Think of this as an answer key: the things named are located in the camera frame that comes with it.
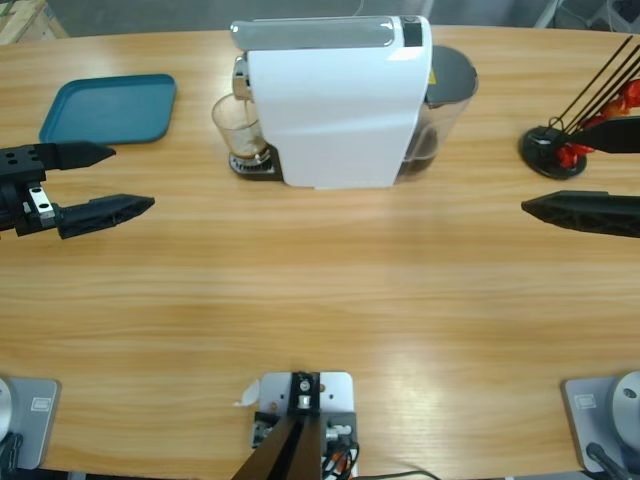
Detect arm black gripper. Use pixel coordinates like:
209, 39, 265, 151
0, 140, 157, 241

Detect dark camera post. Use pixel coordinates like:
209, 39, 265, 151
233, 370, 322, 480

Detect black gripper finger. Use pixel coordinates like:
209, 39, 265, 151
520, 190, 640, 239
568, 116, 640, 156

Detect white mount block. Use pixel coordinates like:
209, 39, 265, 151
247, 370, 357, 480

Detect teal plastic tray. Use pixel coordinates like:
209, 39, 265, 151
38, 73, 179, 146

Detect base black cable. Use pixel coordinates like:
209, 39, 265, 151
585, 442, 632, 480
0, 432, 25, 471

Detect white chair leg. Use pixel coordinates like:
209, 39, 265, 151
532, 0, 559, 29

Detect white paper tag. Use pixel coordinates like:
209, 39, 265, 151
231, 378, 262, 409

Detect wooden crate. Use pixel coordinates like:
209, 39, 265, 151
0, 0, 69, 46

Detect black cable bundle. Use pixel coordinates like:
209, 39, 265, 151
319, 439, 361, 480

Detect black capsule holder with rods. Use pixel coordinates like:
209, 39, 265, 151
518, 34, 640, 181

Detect white capsule coffee machine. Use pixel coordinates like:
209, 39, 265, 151
228, 14, 434, 192

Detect orange red foil coffee capsule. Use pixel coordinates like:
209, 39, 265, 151
602, 97, 633, 120

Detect arm grey base plate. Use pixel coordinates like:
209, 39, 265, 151
560, 369, 640, 474
0, 377, 63, 471

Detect clear glass cup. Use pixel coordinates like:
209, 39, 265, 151
211, 93, 271, 171

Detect dark clear water tank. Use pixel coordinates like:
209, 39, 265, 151
397, 44, 480, 182

